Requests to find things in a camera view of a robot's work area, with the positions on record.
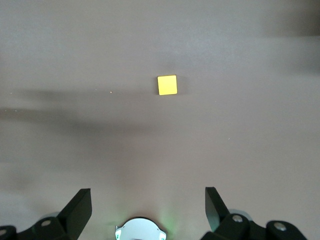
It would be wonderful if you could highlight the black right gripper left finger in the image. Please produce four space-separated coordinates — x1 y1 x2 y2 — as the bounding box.
0 188 93 240

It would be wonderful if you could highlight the brown table cover sheet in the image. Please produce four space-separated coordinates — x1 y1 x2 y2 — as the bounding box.
0 0 320 240

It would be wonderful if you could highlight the yellow cube block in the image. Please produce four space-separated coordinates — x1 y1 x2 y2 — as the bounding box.
157 74 178 96

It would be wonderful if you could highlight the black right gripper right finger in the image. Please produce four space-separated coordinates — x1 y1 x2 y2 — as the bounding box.
201 186 307 240

